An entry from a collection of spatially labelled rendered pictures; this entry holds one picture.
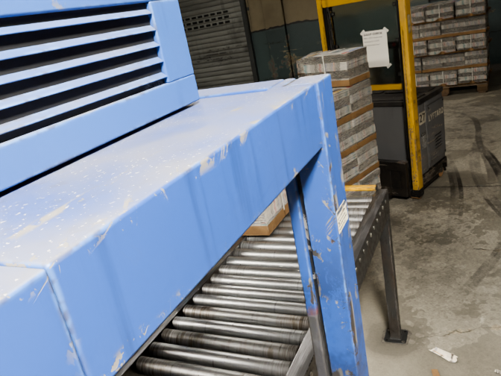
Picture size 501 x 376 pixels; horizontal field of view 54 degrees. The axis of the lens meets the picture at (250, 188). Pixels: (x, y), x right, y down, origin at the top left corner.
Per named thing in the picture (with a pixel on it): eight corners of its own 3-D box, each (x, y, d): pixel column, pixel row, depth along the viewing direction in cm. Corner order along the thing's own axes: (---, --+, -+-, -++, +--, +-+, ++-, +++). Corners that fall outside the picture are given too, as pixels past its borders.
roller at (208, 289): (206, 292, 178) (203, 280, 176) (332, 303, 157) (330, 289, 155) (200, 300, 174) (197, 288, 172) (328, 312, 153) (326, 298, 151)
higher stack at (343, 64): (323, 218, 399) (300, 57, 356) (344, 204, 418) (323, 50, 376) (365, 225, 372) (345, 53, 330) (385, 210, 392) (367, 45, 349)
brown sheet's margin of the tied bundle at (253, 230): (226, 220, 225) (224, 211, 223) (283, 218, 211) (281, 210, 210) (209, 236, 211) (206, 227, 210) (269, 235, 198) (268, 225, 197)
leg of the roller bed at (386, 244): (391, 332, 253) (378, 212, 230) (402, 333, 250) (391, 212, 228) (389, 339, 248) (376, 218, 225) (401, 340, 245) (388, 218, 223)
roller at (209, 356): (156, 351, 151) (152, 337, 149) (300, 373, 130) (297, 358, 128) (147, 362, 146) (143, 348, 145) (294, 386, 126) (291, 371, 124)
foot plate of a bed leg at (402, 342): (384, 327, 258) (384, 324, 257) (412, 329, 251) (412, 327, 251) (379, 342, 247) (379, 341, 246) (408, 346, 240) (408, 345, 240)
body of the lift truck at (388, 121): (351, 186, 454) (341, 101, 427) (379, 166, 490) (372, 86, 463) (423, 194, 407) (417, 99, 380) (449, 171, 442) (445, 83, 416)
